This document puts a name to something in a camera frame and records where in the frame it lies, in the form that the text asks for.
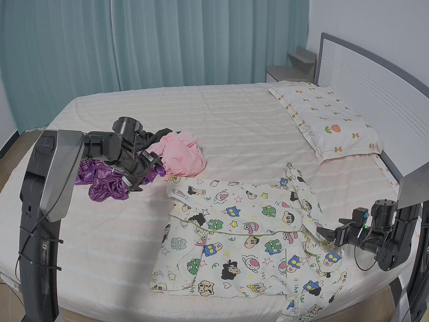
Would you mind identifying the blue-green curtain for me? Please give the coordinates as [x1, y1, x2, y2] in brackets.
[0, 0, 310, 136]

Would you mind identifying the pink garment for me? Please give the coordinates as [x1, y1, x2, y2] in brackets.
[158, 129, 206, 182]

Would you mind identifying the white printed pyjama top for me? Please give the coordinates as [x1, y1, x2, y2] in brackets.
[149, 161, 349, 322]

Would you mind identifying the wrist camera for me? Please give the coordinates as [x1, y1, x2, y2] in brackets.
[142, 149, 164, 167]
[339, 208, 370, 228]

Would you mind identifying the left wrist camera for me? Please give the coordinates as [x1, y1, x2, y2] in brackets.
[142, 149, 164, 167]

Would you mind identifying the white printed pillowcase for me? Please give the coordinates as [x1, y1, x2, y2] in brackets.
[370, 153, 401, 189]

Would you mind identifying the grey bedside table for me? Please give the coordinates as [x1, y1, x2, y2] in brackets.
[266, 46, 317, 85]

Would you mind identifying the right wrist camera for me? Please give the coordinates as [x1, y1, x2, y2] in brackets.
[339, 208, 370, 228]

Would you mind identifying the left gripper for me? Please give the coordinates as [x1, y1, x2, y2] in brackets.
[116, 148, 151, 193]

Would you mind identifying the white printed pillow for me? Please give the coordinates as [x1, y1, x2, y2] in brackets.
[268, 81, 383, 165]

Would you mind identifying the dark grey garment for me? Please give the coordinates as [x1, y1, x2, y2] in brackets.
[134, 129, 175, 153]

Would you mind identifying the bed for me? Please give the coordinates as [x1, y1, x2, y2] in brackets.
[0, 32, 429, 322]

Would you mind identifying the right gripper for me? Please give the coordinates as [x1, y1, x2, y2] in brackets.
[316, 224, 369, 249]

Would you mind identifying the black cable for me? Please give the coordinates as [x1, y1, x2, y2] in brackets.
[353, 245, 382, 271]

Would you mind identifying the purple satin garment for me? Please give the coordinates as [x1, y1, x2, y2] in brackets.
[74, 160, 166, 202]

